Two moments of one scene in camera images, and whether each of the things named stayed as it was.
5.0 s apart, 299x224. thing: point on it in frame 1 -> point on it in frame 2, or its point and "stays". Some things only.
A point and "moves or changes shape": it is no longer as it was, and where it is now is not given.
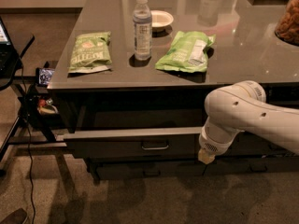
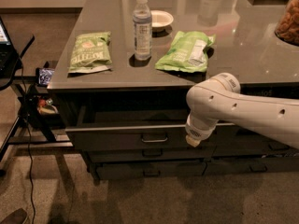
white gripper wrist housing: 211,146 -> 196,133
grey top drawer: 132,133 moves or changes shape
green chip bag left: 91,52 stays
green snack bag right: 187,52 stays
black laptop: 8,57 stays
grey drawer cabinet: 130,83 stays
